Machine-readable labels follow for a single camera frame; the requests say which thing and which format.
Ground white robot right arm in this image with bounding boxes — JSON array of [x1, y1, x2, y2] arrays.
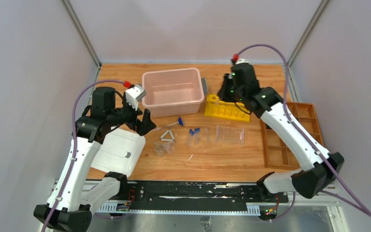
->
[[218, 59, 344, 202]]

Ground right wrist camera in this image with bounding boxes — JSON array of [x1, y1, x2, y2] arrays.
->
[[235, 58, 249, 65]]

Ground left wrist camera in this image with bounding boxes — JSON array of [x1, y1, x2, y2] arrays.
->
[[125, 85, 146, 111]]

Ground pink plastic bin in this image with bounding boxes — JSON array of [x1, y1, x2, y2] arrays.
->
[[142, 68, 205, 117]]

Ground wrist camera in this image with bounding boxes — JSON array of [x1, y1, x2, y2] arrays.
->
[[125, 85, 146, 111], [235, 58, 249, 65]]

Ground syringe with blue base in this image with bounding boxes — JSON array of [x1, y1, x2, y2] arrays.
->
[[152, 116, 184, 131]]

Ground blue-capped tube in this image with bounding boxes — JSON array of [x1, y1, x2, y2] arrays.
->
[[187, 129, 194, 146], [194, 128, 200, 145], [195, 128, 200, 144], [186, 129, 194, 147]]

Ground wooden compartment tray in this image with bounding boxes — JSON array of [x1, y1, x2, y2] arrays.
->
[[260, 102, 328, 171]]

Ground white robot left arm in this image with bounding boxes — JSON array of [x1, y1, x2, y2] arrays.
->
[[33, 85, 156, 232]]

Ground yellow test tube rack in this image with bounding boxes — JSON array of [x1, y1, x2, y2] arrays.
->
[[203, 94, 251, 122]]

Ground clear plastic funnel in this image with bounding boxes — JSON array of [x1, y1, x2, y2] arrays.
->
[[162, 141, 175, 154]]

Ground white clay triangle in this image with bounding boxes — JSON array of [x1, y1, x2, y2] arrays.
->
[[160, 130, 175, 142]]

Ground white bin lid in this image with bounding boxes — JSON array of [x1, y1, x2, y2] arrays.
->
[[91, 129, 146, 177]]

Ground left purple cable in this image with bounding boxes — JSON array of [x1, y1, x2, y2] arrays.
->
[[41, 80, 132, 232]]

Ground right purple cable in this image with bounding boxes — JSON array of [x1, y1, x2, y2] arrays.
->
[[231, 43, 371, 221]]

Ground purple cable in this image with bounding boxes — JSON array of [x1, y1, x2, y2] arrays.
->
[[41, 80, 132, 232], [231, 43, 371, 221]]

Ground grey bin handle clip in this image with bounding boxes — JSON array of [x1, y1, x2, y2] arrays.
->
[[201, 77, 208, 96]]

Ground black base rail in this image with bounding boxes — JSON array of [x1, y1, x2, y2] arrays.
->
[[97, 180, 289, 216]]

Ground clear well plate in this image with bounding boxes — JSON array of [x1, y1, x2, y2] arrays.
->
[[214, 125, 245, 145]]

